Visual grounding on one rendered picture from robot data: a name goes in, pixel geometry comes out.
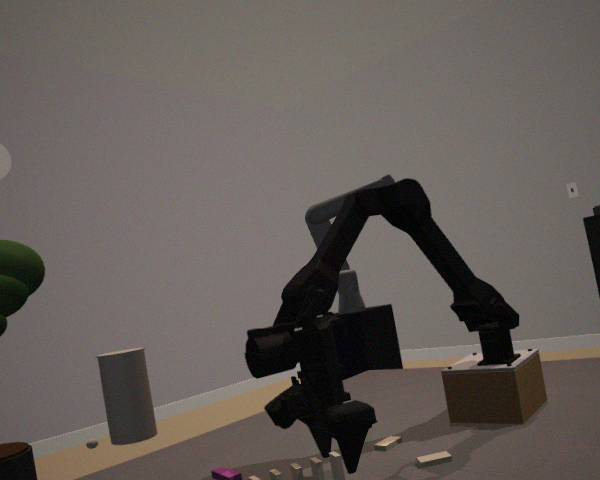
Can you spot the purple domino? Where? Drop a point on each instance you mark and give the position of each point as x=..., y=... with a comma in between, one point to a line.
x=224, y=473

